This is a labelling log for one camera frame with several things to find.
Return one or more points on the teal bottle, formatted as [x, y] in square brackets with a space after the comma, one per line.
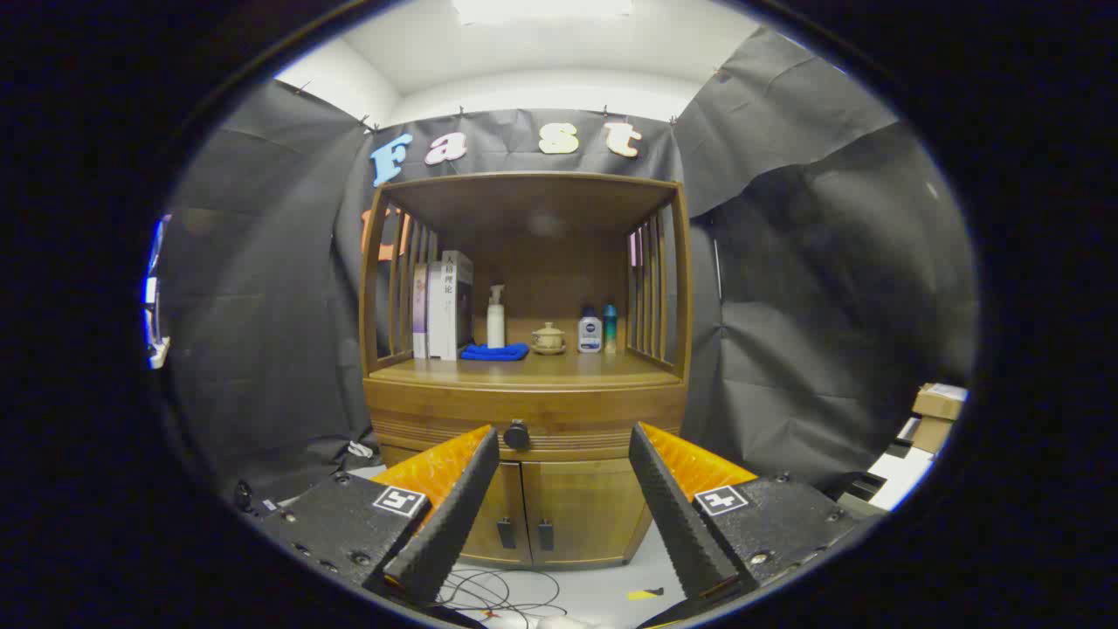
[610, 329]

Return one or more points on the thin purple white book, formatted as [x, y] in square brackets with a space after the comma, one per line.
[420, 314]

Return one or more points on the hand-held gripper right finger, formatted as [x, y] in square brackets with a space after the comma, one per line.
[677, 515]

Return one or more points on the thick white book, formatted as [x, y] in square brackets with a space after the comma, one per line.
[447, 306]

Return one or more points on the white bottle with blue cap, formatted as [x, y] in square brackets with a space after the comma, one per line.
[590, 336]

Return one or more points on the wooden cabinet door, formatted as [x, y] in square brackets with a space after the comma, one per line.
[585, 507]
[502, 498]

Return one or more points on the white pump bottle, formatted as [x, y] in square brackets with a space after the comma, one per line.
[495, 323]

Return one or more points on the wooden drawer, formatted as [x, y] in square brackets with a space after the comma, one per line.
[594, 430]

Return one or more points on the cardboard box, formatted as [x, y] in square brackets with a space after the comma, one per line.
[939, 404]

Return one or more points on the wooden countertop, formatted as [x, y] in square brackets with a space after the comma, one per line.
[568, 367]

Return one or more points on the beige lidded teacup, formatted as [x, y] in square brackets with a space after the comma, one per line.
[548, 338]

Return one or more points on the black drawer knob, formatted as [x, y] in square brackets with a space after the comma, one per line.
[516, 434]

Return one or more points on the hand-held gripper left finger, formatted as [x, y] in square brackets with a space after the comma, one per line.
[454, 515]

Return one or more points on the wooden cabinet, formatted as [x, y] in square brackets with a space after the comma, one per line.
[524, 201]

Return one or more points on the blue cloth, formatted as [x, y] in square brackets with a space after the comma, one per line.
[494, 351]

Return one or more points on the yellow floor tape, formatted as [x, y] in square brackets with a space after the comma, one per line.
[642, 595]

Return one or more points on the ceiling light panel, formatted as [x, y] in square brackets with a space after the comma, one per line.
[541, 9]

